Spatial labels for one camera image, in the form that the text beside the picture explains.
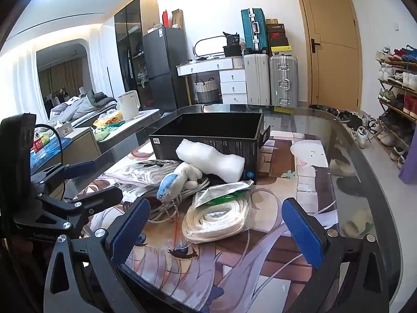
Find purple cloth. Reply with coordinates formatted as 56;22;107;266
398;143;417;185

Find wooden door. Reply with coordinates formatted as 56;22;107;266
292;0;364;111

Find white electric kettle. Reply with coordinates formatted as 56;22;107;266
117;90;141;120

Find flat cardboard box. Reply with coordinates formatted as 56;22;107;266
171;9;185;30

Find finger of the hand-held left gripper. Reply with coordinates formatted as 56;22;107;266
31;160;97;186
16;186;124;234

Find bed with grey bedding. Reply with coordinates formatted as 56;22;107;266
46;86;118;128

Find wooden shoe rack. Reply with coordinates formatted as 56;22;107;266
376;47;417;170

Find blue bag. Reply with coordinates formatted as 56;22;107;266
31;137;70;173

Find black refrigerator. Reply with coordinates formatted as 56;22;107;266
142;26;189;113

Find white dressing desk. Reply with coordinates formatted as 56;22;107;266
176;57;246;105

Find white power cable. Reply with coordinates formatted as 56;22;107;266
148;176;211;224

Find green cloth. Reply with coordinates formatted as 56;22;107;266
93;124;124;142

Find white curtain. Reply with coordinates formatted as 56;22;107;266
0;44;49;119

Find white foam wrap bundle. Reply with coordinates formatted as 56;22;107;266
176;139;246;181

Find teal suitcase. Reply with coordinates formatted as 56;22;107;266
241;8;269;55

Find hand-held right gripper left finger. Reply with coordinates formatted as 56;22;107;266
44;197;152;313

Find black bag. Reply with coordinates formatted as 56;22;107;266
223;32;243;57

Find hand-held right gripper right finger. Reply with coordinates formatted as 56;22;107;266
282;197;390;313

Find oval mirror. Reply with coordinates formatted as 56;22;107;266
194;35;233;57

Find beige cabinet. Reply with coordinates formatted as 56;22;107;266
31;127;101;173

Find grey white woven basket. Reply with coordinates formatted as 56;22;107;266
194;77;218;103

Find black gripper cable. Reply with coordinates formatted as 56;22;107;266
34;124;66;199

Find white suitcase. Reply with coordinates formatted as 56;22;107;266
244;53;271;106

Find white plush toy blue mask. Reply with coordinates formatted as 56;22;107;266
156;161;204;219

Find tissue box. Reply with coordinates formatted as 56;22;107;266
54;121;74;136

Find red packet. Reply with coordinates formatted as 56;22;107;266
32;135;51;152

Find white side counter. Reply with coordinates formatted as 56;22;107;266
98;109;160;144

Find bagged white cable coil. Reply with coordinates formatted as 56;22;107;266
181;181;253;243

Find group of shoes on floor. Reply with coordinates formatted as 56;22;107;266
335;109;382;147

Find rows of shoes on rack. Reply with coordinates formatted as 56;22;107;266
376;46;417;170

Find black glass cabinet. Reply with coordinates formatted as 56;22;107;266
114;0;160;111

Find yellow snack bag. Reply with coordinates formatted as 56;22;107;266
93;110;122;128

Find black cardboard box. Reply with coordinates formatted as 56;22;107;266
149;112;271;185

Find silver suitcase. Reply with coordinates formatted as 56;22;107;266
269;55;298;107

